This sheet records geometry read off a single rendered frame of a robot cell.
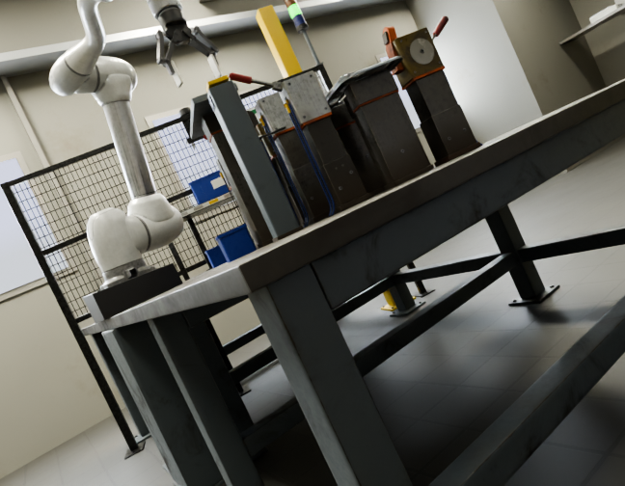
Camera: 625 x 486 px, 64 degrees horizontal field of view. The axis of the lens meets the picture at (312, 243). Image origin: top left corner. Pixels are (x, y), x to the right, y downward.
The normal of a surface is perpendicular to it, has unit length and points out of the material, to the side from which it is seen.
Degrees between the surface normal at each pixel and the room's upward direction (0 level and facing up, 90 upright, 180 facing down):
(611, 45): 90
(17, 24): 90
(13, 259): 90
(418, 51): 90
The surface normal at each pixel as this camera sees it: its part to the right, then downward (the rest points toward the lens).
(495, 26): -0.77, 0.38
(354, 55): 0.48, -0.18
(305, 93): 0.25, -0.07
